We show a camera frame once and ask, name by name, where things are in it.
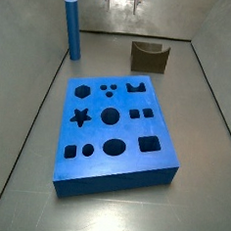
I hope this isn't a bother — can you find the black curved cradle stand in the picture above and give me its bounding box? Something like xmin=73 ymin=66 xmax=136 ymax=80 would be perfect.
xmin=130 ymin=41 xmax=170 ymax=74

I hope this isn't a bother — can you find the blue round cylinder peg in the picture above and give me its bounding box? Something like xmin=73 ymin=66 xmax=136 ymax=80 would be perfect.
xmin=65 ymin=0 xmax=81 ymax=61

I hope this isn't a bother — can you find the blue foam shape board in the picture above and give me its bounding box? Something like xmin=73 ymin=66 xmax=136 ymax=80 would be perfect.
xmin=53 ymin=75 xmax=179 ymax=198

